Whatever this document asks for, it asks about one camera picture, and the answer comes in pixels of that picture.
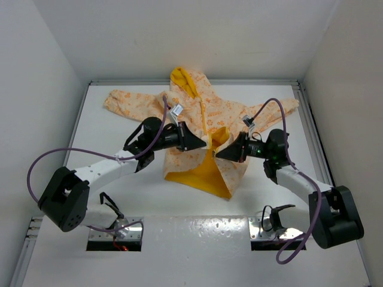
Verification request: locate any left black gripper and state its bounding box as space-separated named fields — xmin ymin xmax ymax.
xmin=150 ymin=120 xmax=205 ymax=151

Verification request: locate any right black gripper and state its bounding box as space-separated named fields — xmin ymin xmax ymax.
xmin=215 ymin=132 xmax=272 ymax=163

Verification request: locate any orange patterned hooded jacket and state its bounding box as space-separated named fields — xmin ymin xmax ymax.
xmin=104 ymin=67 xmax=299 ymax=199

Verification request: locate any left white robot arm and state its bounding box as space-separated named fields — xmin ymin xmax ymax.
xmin=38 ymin=117 xmax=206 ymax=232

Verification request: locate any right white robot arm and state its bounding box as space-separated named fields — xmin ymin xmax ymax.
xmin=215 ymin=129 xmax=364 ymax=249

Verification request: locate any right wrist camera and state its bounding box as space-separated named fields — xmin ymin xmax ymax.
xmin=242 ymin=115 xmax=256 ymax=135

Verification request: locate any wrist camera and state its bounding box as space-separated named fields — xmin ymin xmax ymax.
xmin=242 ymin=115 xmax=256 ymax=135
xmin=168 ymin=103 xmax=184 ymax=126

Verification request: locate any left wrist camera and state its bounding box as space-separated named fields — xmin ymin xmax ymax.
xmin=168 ymin=103 xmax=184 ymax=126

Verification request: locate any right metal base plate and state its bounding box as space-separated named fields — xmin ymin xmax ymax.
xmin=248 ymin=216 xmax=303 ymax=243

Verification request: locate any metal base plate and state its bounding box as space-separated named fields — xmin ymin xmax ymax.
xmin=248 ymin=216 xmax=303 ymax=243
xmin=88 ymin=217 xmax=144 ymax=243

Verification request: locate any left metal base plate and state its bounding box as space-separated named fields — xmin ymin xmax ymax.
xmin=88 ymin=217 xmax=144 ymax=243

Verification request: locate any aluminium table frame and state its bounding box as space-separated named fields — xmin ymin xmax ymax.
xmin=10 ymin=80 xmax=370 ymax=286

